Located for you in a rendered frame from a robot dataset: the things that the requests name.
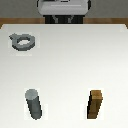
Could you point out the grey cylindrical peg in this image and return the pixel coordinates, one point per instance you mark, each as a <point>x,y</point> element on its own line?
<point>33,103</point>

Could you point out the brown wooden block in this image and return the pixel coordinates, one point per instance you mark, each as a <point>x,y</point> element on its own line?
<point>94,103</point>

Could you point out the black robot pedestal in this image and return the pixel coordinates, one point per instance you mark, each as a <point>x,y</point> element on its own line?
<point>63,19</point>

